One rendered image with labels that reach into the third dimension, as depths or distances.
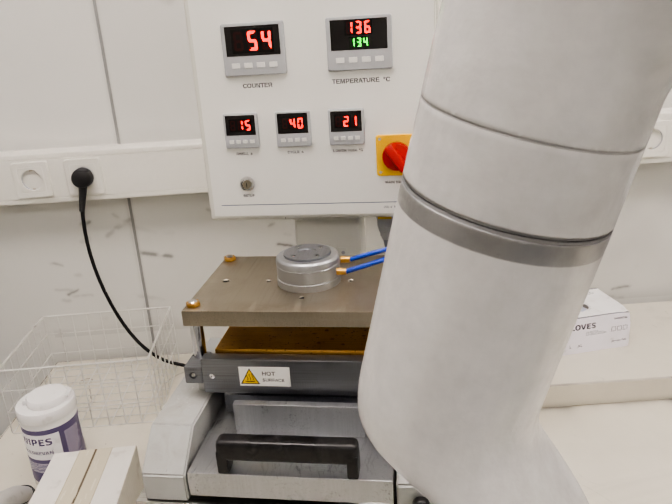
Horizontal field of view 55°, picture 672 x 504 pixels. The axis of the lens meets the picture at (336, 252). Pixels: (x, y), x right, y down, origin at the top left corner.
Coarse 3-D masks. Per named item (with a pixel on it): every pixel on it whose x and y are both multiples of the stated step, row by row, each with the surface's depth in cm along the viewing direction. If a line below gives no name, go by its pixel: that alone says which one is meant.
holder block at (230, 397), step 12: (228, 396) 78; (240, 396) 78; (252, 396) 77; (264, 396) 77; (276, 396) 77; (288, 396) 77; (300, 396) 76; (312, 396) 76; (324, 396) 76; (336, 396) 76; (348, 396) 76; (228, 408) 78
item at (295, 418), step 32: (224, 416) 78; (256, 416) 73; (288, 416) 73; (320, 416) 72; (352, 416) 71; (192, 480) 69; (224, 480) 68; (256, 480) 67; (288, 480) 67; (320, 480) 66; (352, 480) 66; (384, 480) 65
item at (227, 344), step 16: (224, 336) 78; (240, 336) 78; (256, 336) 78; (272, 336) 78; (288, 336) 77; (304, 336) 77; (320, 336) 77; (336, 336) 77; (352, 336) 76; (224, 352) 75; (240, 352) 75; (256, 352) 75; (272, 352) 75; (288, 352) 74; (304, 352) 74; (320, 352) 74; (336, 352) 73; (352, 352) 73
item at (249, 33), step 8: (232, 32) 83; (240, 32) 83; (248, 32) 83; (256, 32) 82; (264, 32) 82; (272, 32) 82; (232, 40) 83; (240, 40) 83; (248, 40) 83; (256, 40) 83; (264, 40) 83; (272, 40) 83; (232, 48) 84; (240, 48) 83; (248, 48) 83; (256, 48) 83; (264, 48) 83; (272, 48) 83
